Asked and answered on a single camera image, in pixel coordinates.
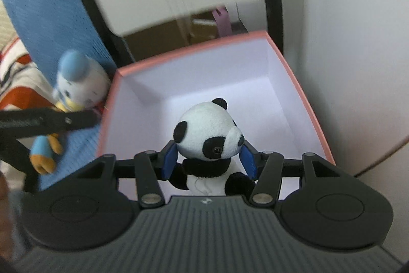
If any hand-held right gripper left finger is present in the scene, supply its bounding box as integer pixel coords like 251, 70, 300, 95
76, 140, 178, 208

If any pink cardboard box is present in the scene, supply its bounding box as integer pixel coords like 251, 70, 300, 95
96, 30, 336, 201

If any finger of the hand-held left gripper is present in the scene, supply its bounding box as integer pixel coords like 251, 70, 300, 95
45, 108, 100, 137

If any purple plastic item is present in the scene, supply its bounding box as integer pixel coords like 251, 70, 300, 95
212, 6, 232, 37

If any white quilted pad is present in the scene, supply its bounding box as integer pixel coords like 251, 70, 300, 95
0, 0, 23, 53

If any blue and white duck plush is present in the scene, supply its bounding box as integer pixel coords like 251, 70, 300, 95
29, 49, 112, 176

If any red and white striped blanket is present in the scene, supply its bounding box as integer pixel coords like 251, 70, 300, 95
0, 36, 59, 111

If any panda plush toy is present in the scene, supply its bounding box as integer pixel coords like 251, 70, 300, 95
168, 98, 257, 196

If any brown cardboard box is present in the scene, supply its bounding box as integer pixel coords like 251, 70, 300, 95
127, 11, 250, 63

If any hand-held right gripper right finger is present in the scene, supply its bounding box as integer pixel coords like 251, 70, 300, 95
239, 140, 340, 208

